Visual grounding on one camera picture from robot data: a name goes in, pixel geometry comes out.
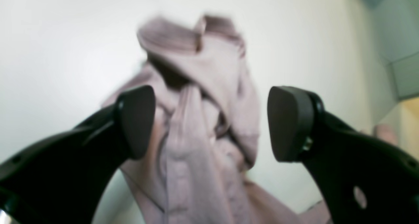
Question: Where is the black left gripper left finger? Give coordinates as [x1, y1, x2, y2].
[0, 85, 156, 224]

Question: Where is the mauve t-shirt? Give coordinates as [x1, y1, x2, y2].
[102, 15, 332, 224]

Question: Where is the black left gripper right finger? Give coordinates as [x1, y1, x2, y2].
[267, 86, 419, 224]

